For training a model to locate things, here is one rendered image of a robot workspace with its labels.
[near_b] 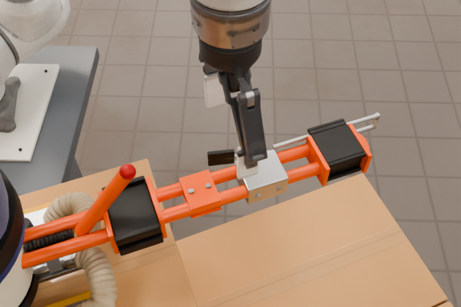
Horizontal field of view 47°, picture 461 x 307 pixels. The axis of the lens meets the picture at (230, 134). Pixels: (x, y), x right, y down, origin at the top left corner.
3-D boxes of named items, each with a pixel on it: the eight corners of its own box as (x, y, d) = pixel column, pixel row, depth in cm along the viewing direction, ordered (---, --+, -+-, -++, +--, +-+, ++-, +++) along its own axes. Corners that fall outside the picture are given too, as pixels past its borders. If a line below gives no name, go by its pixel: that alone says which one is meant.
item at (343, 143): (322, 187, 89) (326, 170, 85) (303, 153, 93) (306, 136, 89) (366, 172, 91) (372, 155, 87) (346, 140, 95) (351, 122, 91)
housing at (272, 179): (248, 207, 87) (249, 192, 83) (233, 174, 91) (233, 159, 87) (287, 194, 88) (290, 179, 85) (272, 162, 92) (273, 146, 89)
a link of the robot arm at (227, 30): (203, 22, 54) (206, 64, 59) (286, 1, 56) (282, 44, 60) (177, -30, 59) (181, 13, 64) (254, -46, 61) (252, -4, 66)
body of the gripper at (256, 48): (188, 11, 64) (193, 67, 71) (211, 58, 59) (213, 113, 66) (247, -3, 65) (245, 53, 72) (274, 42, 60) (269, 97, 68)
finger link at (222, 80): (245, 64, 67) (249, 64, 66) (265, 148, 70) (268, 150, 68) (216, 72, 67) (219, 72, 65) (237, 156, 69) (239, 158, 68)
